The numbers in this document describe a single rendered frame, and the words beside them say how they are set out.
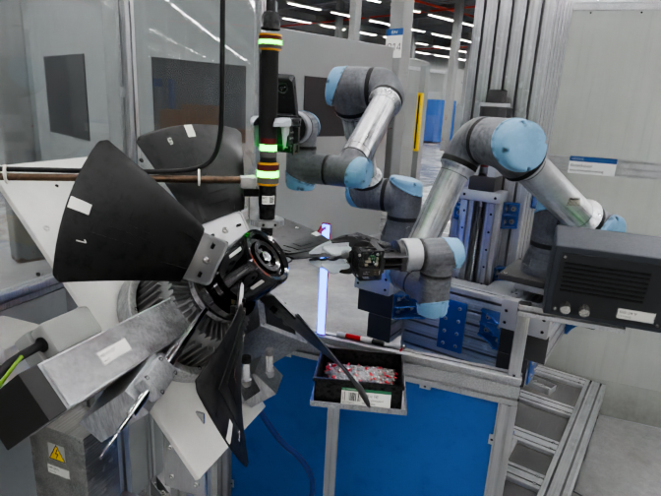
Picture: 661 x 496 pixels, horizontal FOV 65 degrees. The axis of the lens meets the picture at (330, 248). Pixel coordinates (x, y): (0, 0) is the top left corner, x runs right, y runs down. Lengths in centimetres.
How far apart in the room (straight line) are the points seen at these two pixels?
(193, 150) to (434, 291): 63
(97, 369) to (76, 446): 38
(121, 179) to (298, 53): 421
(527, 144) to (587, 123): 148
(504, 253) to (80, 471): 140
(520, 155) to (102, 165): 86
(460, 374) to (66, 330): 96
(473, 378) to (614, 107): 166
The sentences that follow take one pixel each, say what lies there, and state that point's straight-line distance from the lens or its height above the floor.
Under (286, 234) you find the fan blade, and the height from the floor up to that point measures 120.
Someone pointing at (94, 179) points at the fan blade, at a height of 138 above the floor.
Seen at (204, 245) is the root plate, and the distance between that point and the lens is 95.
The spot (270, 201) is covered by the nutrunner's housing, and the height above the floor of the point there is 131.
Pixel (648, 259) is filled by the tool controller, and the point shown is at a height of 122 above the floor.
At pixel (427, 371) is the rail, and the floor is 82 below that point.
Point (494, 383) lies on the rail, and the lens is 144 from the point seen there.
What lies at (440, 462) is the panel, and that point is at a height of 55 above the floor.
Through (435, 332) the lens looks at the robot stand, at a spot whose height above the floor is 77.
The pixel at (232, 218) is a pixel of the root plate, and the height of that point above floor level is 127.
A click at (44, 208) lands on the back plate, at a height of 128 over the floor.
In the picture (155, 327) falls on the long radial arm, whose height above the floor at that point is 112.
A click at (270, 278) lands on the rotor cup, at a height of 119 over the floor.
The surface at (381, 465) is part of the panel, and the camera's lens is 167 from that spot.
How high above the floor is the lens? 151
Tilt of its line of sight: 16 degrees down
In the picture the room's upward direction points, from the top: 3 degrees clockwise
